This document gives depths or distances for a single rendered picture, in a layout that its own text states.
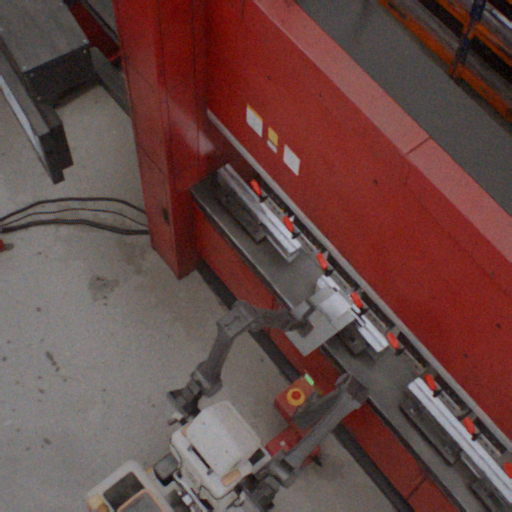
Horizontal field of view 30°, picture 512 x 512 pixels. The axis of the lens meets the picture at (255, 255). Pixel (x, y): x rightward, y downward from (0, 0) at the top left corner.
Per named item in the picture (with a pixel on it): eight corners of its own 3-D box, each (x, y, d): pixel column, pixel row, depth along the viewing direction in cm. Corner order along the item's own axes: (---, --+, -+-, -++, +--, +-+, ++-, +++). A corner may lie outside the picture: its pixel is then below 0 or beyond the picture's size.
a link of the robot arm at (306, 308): (273, 314, 356) (288, 331, 353) (295, 292, 354) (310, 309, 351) (284, 316, 367) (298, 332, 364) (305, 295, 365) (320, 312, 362)
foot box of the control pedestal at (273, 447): (254, 455, 459) (255, 449, 449) (294, 423, 467) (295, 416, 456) (281, 487, 453) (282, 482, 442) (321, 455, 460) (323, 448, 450)
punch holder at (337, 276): (323, 269, 373) (327, 251, 358) (339, 257, 375) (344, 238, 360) (348, 297, 368) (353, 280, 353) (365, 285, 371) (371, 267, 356)
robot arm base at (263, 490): (240, 487, 333) (262, 514, 329) (255, 472, 330) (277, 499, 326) (251, 482, 340) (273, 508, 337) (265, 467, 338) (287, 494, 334)
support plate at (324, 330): (275, 323, 383) (275, 322, 382) (325, 286, 390) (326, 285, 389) (304, 357, 377) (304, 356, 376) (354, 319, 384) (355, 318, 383)
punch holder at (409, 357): (391, 346, 360) (399, 330, 345) (408, 333, 363) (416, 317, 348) (418, 376, 355) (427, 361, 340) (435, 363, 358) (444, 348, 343)
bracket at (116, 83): (50, 82, 411) (47, 73, 405) (97, 54, 418) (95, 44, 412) (103, 146, 398) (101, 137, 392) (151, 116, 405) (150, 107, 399)
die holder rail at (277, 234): (217, 181, 423) (217, 170, 414) (228, 174, 425) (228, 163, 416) (289, 263, 407) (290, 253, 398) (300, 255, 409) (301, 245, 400)
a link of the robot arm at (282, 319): (228, 309, 321) (248, 332, 318) (240, 297, 320) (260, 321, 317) (275, 315, 361) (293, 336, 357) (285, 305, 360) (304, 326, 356)
